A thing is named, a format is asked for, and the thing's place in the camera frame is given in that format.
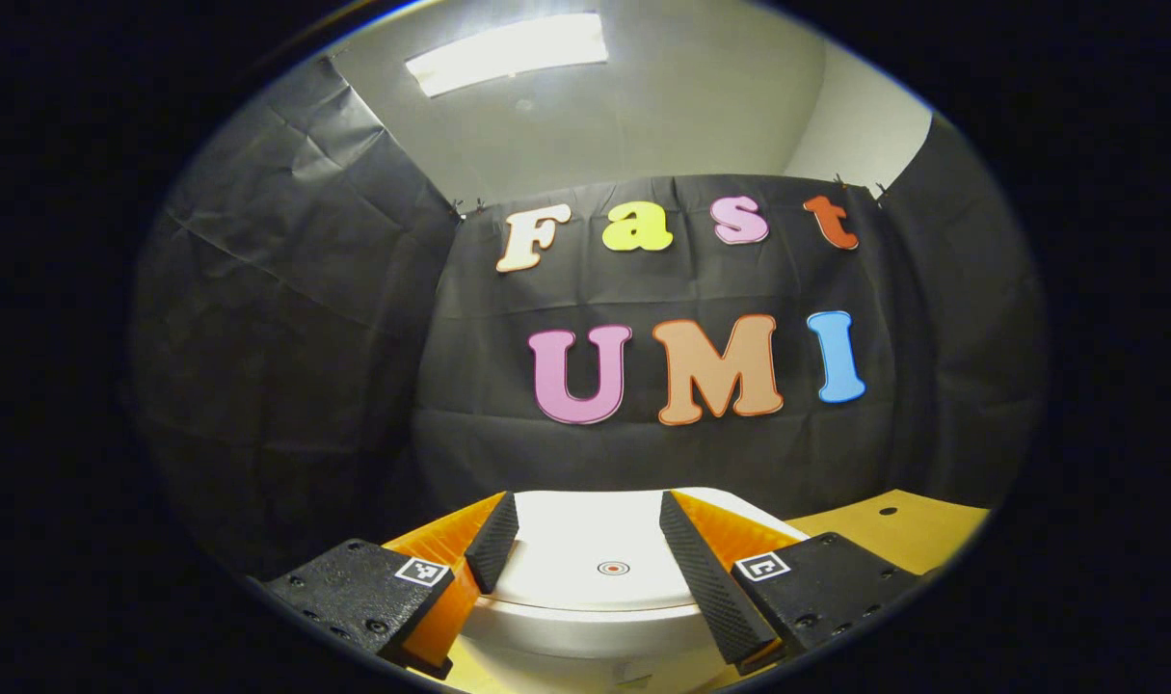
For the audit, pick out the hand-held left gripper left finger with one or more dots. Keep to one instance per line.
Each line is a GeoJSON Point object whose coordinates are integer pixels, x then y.
{"type": "Point", "coordinates": [498, 545]}

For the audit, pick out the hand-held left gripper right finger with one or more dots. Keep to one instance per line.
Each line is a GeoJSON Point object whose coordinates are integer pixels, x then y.
{"type": "Point", "coordinates": [705, 588]}

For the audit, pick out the white desktop garbage bin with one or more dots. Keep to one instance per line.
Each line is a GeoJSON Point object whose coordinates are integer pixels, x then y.
{"type": "Point", "coordinates": [585, 540]}

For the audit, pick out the wooden desktop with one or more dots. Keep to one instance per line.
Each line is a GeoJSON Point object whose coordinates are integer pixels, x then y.
{"type": "Point", "coordinates": [893, 530]}

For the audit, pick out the black backdrop cloth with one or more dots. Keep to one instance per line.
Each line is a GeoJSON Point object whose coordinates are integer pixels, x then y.
{"type": "Point", "coordinates": [306, 337]}

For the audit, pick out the rectangular ceiling light panel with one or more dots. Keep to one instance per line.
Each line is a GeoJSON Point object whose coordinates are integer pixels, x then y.
{"type": "Point", "coordinates": [503, 53]}

